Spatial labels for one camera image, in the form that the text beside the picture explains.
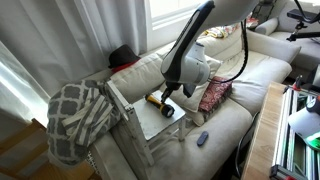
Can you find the black hat red band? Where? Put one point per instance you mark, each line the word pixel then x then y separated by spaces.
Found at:
pixel 122 58

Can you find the black camera stand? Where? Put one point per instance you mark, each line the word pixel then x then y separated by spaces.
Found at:
pixel 302 17

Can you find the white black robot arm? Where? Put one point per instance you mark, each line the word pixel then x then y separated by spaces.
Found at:
pixel 185 64

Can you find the grey white patterned blanket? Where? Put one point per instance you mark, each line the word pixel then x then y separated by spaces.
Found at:
pixel 79 114

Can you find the aluminium rail frame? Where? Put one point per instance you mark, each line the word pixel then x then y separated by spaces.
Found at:
pixel 296 155

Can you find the small black remote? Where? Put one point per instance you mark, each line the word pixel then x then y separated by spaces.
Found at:
pixel 202 138

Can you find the white window frame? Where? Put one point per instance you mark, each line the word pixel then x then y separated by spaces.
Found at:
pixel 165 19

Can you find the brown wooden furniture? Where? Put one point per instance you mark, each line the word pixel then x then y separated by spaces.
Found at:
pixel 47 171

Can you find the grey curtain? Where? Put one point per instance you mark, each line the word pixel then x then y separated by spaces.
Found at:
pixel 46 44

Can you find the beige fabric sofa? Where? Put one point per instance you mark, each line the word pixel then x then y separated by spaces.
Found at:
pixel 269 60

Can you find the yellow black flashlight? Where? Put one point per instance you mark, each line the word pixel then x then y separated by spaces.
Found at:
pixel 165 109

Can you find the small white wooden chair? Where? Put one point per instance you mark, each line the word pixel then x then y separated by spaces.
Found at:
pixel 145 123

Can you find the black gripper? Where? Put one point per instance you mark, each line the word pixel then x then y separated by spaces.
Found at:
pixel 170 87

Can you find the red patterned cushion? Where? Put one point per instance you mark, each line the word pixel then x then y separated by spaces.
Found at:
pixel 217 91

